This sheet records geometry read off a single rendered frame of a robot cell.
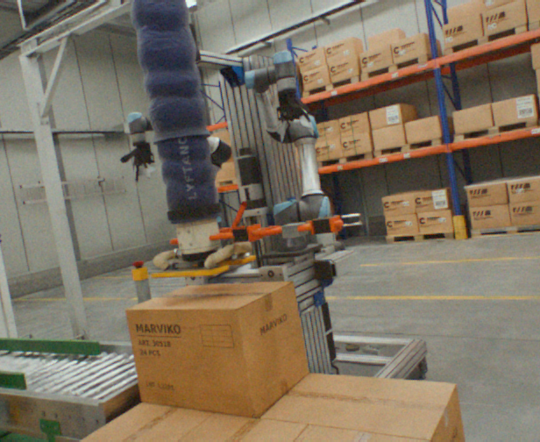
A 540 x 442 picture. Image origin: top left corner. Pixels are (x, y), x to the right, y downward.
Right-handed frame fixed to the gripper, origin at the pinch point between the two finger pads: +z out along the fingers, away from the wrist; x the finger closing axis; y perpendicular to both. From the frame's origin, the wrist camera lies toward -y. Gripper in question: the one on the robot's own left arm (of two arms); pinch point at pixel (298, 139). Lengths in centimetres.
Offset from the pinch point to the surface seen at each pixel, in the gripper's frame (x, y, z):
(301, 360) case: -9, 10, 90
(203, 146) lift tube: -28.0, 26.8, -3.0
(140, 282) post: -133, -12, 60
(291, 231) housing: 8.4, 28.6, 34.6
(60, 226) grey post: -366, -107, 20
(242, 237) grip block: -12.9, 30.7, 34.5
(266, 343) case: -8, 33, 75
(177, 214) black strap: -37, 38, 22
